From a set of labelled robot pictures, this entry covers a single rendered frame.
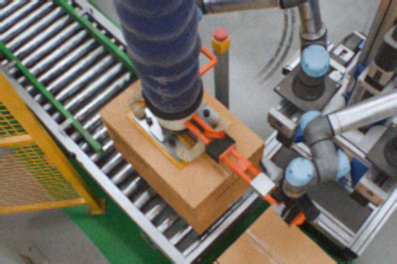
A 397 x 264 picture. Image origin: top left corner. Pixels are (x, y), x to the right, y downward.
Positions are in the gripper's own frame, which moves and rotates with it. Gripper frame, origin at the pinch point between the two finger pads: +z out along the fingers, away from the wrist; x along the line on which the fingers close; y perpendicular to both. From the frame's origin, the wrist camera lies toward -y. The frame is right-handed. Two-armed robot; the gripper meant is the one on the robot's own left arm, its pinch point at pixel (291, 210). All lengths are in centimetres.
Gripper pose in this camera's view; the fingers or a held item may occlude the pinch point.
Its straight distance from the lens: 169.4
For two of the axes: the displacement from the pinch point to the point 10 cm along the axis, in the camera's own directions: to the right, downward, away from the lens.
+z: 0.0, 4.1, 9.1
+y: -7.0, -6.5, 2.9
